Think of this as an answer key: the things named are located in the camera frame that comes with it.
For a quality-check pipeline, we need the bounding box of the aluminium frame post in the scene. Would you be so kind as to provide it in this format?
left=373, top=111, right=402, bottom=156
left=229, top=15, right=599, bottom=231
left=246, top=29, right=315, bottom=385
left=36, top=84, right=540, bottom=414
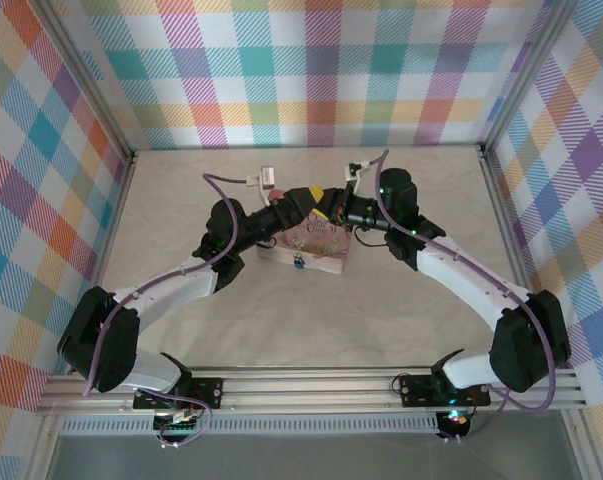
left=477, top=0, right=591, bottom=161
left=41, top=0, right=136, bottom=162

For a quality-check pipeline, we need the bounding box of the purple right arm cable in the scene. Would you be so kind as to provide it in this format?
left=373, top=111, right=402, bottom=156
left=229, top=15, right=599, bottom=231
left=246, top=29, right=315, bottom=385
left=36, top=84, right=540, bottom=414
left=372, top=149, right=557, bottom=445

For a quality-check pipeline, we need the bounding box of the slotted grey cable duct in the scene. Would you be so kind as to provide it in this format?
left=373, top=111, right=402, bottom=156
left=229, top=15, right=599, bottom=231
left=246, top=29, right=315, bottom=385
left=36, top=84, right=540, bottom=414
left=59, top=418, right=441, bottom=435

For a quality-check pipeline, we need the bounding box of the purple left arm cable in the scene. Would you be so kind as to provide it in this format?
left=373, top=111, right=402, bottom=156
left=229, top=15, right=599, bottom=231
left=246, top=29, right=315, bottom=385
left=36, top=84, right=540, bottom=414
left=82, top=172, right=260, bottom=449

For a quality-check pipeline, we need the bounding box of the thin black right gripper cable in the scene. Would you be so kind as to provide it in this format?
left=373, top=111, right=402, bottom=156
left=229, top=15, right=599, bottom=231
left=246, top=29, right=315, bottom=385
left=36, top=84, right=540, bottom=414
left=352, top=228, right=391, bottom=250

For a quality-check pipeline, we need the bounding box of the wide aluminium base rail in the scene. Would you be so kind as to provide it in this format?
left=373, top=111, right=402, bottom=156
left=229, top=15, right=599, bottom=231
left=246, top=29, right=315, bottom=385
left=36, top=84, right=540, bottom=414
left=34, top=367, right=588, bottom=415

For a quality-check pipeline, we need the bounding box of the aluminium side rail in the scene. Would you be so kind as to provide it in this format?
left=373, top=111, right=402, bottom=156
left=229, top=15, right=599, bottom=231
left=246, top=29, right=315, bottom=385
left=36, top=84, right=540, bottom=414
left=55, top=149, right=141, bottom=376
left=477, top=143, right=577, bottom=374

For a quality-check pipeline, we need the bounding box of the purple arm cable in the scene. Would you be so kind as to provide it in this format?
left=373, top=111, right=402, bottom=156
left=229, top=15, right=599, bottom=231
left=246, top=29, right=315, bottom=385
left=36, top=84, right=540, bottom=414
left=372, top=149, right=557, bottom=445
left=82, top=172, right=260, bottom=449

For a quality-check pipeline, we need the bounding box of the pink storybook print box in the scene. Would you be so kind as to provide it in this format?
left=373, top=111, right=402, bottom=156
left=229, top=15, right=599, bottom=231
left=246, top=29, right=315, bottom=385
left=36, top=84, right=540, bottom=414
left=257, top=187, right=353, bottom=275

